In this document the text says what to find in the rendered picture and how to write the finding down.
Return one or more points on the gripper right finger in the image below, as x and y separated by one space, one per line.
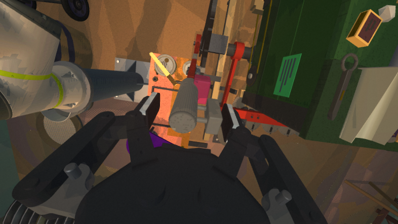
280 168

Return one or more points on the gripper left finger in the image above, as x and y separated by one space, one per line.
62 165

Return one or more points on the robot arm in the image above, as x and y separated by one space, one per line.
28 56

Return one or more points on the long red lever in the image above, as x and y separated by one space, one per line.
233 71

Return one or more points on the orange grain drill body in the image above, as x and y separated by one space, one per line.
164 102

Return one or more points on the short red lever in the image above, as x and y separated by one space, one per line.
193 59

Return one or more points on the yellow lever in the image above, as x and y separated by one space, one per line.
162 68

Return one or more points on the red toothed bar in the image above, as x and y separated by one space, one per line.
258 118

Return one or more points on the grey block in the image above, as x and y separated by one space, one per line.
213 116

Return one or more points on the light green label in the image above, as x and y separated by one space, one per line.
287 74

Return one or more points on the small black disc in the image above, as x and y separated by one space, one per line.
252 76

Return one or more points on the purple piece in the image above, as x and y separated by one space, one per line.
155 140

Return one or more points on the magenta block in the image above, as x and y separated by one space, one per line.
202 88

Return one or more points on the cream folded sheet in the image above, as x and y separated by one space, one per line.
373 105

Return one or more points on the small grey round dial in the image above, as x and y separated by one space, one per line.
187 67

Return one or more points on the grey cube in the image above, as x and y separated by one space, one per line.
218 44

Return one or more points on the dark green cabinet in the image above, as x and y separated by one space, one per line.
311 31

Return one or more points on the large grey round dial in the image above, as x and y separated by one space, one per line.
166 63

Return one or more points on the tan wooden beam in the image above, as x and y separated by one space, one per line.
228 25

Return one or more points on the black wheel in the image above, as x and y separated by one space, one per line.
76 7

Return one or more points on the yellow open box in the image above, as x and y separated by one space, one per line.
363 28

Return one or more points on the white crumpled lump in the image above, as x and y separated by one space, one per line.
386 14

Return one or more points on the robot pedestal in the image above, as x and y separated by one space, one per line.
108 84

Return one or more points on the brown wooden frame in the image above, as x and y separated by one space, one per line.
373 196

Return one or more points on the black upright rail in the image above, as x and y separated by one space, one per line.
211 18

